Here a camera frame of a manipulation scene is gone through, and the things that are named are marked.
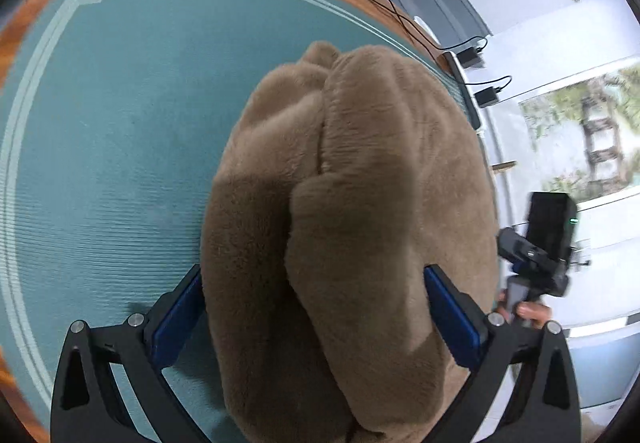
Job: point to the white power strip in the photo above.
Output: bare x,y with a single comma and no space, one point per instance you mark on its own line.
457,73

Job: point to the black power adapter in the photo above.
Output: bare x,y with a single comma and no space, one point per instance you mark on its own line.
487,96
470,57

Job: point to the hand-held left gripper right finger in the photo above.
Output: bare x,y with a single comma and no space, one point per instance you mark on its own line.
452,323

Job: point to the brown fleece garment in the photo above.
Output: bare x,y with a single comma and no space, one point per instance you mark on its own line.
350,223

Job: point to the green table mat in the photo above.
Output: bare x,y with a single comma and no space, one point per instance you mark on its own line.
125,123

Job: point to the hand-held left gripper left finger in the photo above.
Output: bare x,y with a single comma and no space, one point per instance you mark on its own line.
175,323

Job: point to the person's right hand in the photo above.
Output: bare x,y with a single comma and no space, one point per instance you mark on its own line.
535,313

